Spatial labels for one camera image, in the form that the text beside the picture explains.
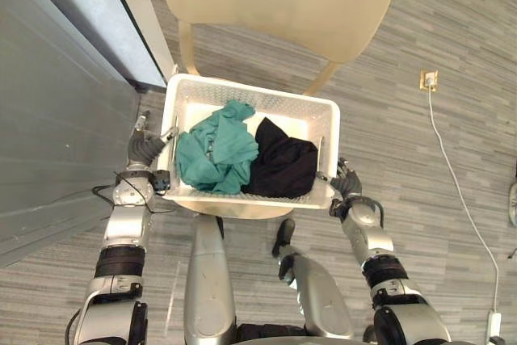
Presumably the white power cable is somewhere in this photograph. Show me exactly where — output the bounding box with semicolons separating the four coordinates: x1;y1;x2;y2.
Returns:
424;76;501;313

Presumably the teal green garment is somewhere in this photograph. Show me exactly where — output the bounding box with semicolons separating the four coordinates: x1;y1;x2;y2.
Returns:
174;99;259;196

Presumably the black garment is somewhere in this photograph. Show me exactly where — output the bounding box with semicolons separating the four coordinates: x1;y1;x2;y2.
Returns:
241;116;319;200

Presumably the beige wooden chair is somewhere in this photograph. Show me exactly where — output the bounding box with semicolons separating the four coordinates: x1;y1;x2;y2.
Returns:
162;0;394;221

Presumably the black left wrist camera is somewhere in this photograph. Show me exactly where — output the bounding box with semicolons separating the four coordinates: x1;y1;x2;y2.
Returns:
153;170;172;196

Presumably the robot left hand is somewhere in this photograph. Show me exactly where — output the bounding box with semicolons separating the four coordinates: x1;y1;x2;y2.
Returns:
127;108;180;167

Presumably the white perforated laundry basket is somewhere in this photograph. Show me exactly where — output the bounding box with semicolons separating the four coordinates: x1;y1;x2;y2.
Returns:
160;73;342;211

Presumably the grey glass door panel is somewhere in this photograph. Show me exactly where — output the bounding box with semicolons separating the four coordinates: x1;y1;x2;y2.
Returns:
40;0;179;94

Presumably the grey object at floor edge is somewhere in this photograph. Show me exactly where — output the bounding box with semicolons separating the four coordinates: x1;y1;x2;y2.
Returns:
507;181;517;228

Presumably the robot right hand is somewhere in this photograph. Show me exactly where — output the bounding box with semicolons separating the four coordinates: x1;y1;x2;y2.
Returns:
317;158;364;200

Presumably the brass floor power socket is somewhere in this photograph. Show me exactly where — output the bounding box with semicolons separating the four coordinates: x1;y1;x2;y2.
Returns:
418;69;440;91

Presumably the white power adapter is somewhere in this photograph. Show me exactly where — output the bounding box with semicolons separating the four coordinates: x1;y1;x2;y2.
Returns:
486;310;502;345

